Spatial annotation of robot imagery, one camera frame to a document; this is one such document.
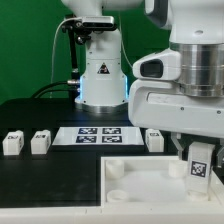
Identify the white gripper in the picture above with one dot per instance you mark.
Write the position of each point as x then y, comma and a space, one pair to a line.
158, 105

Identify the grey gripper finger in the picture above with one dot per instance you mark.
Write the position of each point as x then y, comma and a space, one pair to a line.
220, 153

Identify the white square tabletop part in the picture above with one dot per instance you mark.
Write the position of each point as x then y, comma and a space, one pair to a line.
152, 180

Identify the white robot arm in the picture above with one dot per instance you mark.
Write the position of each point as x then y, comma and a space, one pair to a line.
179, 86

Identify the white sheet with fiducial tags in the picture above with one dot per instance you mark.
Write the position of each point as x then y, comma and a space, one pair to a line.
98, 136

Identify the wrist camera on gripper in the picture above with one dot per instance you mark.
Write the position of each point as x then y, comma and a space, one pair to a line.
164, 66

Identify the black camera stand pole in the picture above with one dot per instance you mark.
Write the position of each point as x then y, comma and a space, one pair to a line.
75, 71

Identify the black camera on stand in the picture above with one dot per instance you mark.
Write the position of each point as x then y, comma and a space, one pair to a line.
83, 26

